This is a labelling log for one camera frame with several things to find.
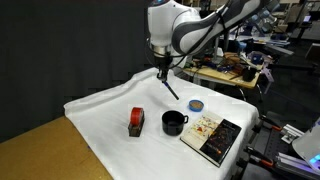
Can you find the black orange bar clamp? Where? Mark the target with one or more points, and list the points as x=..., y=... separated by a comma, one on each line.
x=276, y=128
x=266, y=162

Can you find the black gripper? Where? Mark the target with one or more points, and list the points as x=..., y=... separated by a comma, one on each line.
x=163, y=62

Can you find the red tape roll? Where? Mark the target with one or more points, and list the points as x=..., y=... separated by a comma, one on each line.
x=136, y=116

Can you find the small white bottle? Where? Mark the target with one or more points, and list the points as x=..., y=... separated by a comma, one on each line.
x=219, y=52

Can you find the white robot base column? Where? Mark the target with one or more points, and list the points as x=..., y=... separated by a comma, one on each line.
x=308, y=143

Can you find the small black pot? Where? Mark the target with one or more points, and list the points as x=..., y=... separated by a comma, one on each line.
x=249, y=74

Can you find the blue round device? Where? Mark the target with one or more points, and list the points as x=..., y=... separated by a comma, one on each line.
x=256, y=58

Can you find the black perforated breadboard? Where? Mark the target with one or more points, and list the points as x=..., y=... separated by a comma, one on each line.
x=270, y=143

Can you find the blue bowl brown contents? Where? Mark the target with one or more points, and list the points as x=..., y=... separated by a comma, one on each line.
x=196, y=105

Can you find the black marker blue cap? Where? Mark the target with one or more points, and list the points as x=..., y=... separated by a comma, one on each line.
x=170, y=90

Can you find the cluttered wooden work table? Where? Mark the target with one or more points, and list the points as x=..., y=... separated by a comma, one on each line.
x=220, y=75

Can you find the aluminium extrusion rail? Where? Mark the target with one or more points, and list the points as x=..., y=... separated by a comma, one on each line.
x=293, y=163

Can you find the aluminium mounting bracket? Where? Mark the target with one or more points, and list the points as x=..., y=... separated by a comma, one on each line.
x=291, y=133

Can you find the lavender plastic bracket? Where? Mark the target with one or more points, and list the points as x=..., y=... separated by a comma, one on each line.
x=267, y=75

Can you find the black backdrop curtain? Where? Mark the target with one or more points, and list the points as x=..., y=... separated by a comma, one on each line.
x=66, y=50

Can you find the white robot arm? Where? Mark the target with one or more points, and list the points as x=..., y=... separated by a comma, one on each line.
x=163, y=23

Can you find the black and white book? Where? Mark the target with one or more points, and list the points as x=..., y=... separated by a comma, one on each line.
x=216, y=140

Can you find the white tablecloth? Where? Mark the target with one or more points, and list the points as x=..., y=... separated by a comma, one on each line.
x=160, y=153

